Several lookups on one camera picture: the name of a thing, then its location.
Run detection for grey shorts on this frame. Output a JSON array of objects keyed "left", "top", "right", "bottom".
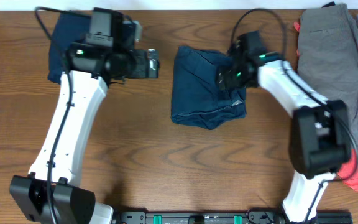
[{"left": 298, "top": 4, "right": 358, "bottom": 145}]

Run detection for right black cable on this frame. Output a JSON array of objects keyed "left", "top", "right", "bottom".
[{"left": 228, "top": 7, "right": 358, "bottom": 224}]

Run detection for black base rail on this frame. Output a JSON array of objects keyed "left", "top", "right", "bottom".
[{"left": 113, "top": 207, "right": 353, "bottom": 224}]

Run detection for folded dark navy shorts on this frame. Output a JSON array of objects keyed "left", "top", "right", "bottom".
[{"left": 47, "top": 10, "right": 136, "bottom": 85}]

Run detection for dark blue shorts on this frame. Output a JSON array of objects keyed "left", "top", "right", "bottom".
[{"left": 171, "top": 45, "right": 247, "bottom": 130}]

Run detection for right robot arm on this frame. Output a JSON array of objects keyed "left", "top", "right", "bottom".
[{"left": 216, "top": 31, "right": 353, "bottom": 223}]

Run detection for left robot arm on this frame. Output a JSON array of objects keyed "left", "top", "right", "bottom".
[{"left": 9, "top": 7, "right": 160, "bottom": 224}]

